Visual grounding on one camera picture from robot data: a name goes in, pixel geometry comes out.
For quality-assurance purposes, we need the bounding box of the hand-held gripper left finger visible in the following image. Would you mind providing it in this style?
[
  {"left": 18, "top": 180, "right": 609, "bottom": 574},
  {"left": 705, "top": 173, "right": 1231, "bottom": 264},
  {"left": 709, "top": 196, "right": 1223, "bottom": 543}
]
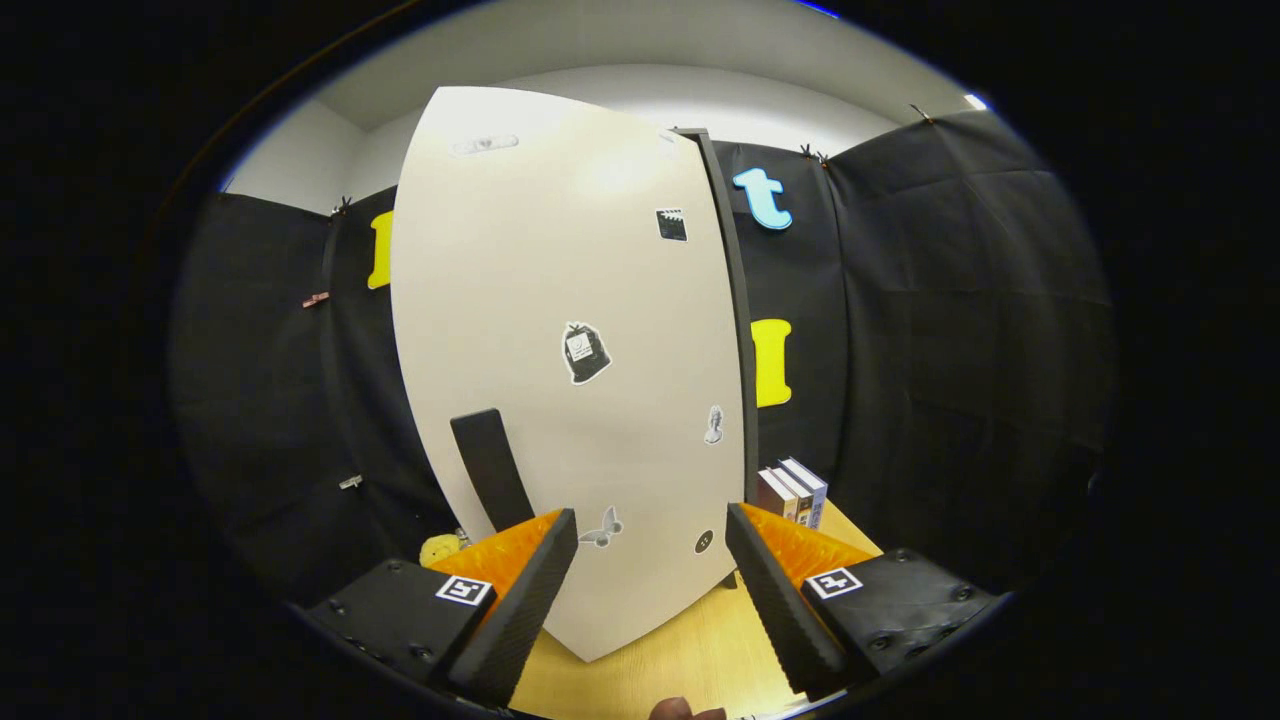
[{"left": 300, "top": 508, "right": 581, "bottom": 709}]

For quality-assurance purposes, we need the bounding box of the grey shoe cabinet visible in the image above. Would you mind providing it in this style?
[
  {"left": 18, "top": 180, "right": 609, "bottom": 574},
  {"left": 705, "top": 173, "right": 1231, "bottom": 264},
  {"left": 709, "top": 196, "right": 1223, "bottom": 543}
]
[{"left": 672, "top": 127, "right": 761, "bottom": 591}]

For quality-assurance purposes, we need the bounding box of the beige shoe cabinet door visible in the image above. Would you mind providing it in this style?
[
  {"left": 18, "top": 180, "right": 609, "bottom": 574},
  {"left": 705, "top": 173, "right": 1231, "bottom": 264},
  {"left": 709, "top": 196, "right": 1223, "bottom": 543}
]
[{"left": 390, "top": 86, "right": 748, "bottom": 663}]

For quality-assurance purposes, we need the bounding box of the dark cover book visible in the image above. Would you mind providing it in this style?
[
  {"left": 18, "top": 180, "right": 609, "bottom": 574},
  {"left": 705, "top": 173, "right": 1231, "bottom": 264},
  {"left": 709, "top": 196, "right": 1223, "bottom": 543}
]
[{"left": 770, "top": 462, "right": 813, "bottom": 528}]

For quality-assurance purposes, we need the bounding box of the black backdrop cloth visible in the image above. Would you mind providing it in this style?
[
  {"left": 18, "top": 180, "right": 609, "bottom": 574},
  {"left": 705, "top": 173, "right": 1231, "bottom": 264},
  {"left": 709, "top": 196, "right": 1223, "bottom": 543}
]
[{"left": 170, "top": 108, "right": 1116, "bottom": 611}]

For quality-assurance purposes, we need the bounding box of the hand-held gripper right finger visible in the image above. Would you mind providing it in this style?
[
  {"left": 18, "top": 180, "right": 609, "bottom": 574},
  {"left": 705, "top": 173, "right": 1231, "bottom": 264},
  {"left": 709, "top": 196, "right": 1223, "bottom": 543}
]
[{"left": 725, "top": 502, "right": 1006, "bottom": 701}]

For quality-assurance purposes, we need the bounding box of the white cover book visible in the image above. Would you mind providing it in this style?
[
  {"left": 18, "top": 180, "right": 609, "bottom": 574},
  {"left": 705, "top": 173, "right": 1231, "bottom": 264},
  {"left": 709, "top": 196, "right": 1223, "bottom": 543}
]
[{"left": 780, "top": 457, "right": 829, "bottom": 529}]

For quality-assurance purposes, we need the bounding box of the brown cover book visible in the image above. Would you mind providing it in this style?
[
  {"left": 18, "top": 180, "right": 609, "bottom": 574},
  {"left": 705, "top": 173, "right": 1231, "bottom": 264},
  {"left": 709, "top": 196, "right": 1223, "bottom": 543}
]
[{"left": 757, "top": 468, "right": 798, "bottom": 523}]

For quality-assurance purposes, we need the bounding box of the black door handle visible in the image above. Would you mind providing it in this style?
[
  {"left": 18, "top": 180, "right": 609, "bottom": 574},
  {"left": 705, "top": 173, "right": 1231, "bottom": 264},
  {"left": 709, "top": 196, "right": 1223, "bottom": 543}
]
[{"left": 450, "top": 408, "right": 536, "bottom": 533}]

